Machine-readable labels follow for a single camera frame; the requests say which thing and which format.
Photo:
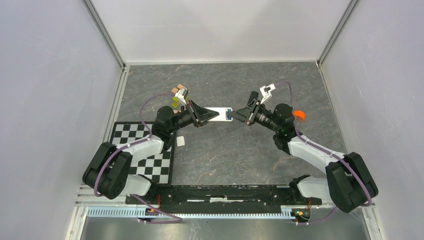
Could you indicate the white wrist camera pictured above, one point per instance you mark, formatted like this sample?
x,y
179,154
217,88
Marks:
x,y
266,92
181,96

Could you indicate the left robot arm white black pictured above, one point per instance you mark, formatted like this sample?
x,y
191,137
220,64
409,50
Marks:
x,y
108,172

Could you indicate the orange tape roll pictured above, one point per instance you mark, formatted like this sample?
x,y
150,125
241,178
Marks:
x,y
299,115

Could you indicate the white battery cover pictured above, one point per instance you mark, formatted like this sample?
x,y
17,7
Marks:
x,y
180,141

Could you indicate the black remote control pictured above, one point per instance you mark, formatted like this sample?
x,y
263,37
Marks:
x,y
253,96

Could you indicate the black white checkerboard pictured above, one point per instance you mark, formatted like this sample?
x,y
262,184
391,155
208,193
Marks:
x,y
159,167

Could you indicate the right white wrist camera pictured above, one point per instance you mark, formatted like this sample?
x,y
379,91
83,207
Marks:
x,y
266,92

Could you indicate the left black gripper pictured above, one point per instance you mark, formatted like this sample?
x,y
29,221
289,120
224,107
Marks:
x,y
199,115

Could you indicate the white remote control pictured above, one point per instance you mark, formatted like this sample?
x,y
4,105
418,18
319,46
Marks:
x,y
221,114

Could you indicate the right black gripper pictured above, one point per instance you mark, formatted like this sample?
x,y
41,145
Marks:
x,y
248,114

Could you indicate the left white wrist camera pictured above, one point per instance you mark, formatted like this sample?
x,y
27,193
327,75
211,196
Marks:
x,y
181,96

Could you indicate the blue battery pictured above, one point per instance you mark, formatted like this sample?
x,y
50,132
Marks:
x,y
228,112

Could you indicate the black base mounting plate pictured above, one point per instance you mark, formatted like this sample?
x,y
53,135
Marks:
x,y
227,199

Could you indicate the tan wooden block pair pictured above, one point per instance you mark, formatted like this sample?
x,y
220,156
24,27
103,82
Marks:
x,y
177,88

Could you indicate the green yellow block stack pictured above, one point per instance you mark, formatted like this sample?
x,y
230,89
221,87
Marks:
x,y
175,102

